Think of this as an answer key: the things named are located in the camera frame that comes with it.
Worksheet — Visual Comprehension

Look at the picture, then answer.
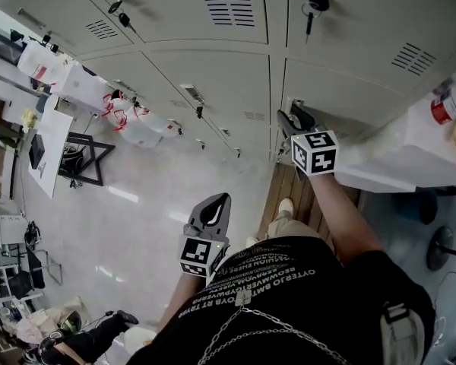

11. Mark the silver chain necklace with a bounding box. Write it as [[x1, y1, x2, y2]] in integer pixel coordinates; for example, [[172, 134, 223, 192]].
[[197, 294, 353, 365]]

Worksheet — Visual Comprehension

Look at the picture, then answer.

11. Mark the black folding chair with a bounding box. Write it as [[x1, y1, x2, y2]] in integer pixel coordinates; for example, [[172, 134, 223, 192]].
[[7, 221, 64, 300]]

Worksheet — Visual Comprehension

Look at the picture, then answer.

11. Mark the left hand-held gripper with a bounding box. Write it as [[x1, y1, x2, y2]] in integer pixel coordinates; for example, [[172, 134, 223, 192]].
[[178, 192, 232, 279]]

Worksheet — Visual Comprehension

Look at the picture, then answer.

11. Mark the person's black printed t-shirt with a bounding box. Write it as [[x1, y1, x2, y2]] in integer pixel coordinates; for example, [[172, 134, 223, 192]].
[[125, 236, 436, 365]]

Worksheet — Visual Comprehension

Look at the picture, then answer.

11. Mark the white container red label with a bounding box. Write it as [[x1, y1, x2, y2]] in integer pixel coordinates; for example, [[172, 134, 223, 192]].
[[17, 42, 68, 87]]

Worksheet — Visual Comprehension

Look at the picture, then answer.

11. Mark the clear water jug red handle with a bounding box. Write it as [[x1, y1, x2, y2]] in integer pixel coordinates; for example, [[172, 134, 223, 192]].
[[119, 118, 163, 150], [101, 89, 131, 129], [136, 106, 184, 138]]

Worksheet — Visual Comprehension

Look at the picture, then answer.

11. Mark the person's left forearm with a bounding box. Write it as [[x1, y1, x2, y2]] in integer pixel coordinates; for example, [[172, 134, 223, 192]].
[[158, 271, 211, 331]]

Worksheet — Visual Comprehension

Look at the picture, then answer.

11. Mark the white round stool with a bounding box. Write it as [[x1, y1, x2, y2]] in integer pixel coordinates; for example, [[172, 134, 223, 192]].
[[122, 325, 159, 357]]

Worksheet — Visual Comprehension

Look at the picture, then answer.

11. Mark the grey shoulder bag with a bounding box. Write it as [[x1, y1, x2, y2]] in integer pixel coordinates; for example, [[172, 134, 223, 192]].
[[378, 301, 427, 365]]

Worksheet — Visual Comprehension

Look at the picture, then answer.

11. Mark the grey metal locker cabinet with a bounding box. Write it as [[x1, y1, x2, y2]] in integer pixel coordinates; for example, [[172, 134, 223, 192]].
[[0, 0, 456, 163]]

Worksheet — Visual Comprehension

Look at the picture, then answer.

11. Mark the person's white shoe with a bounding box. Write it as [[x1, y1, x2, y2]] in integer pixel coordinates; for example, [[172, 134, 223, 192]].
[[277, 198, 295, 217]]

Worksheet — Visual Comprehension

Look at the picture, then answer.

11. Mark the wooden slat platform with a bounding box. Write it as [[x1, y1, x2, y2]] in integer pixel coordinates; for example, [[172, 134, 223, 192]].
[[255, 160, 363, 260]]

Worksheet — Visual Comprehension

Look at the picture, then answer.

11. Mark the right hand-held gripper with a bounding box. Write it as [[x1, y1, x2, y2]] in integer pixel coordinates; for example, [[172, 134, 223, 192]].
[[276, 103, 340, 180]]

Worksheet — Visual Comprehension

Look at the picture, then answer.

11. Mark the bundle of black cables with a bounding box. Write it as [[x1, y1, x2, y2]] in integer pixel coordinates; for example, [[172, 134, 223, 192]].
[[62, 144, 87, 189]]

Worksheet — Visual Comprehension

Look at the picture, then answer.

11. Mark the clear bottle red label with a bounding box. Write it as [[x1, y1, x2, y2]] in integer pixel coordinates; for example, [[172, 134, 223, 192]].
[[429, 69, 456, 126]]

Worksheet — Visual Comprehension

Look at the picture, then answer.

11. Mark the white table black frame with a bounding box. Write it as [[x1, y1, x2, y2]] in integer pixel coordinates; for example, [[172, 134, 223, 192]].
[[27, 106, 116, 199]]

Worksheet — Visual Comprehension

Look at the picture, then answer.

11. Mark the black box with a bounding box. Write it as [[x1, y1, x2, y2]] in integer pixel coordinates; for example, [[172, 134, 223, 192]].
[[27, 133, 47, 170]]

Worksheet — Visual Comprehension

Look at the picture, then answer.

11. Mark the person's right forearm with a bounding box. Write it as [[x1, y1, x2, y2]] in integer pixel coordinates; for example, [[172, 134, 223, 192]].
[[306, 172, 385, 268]]

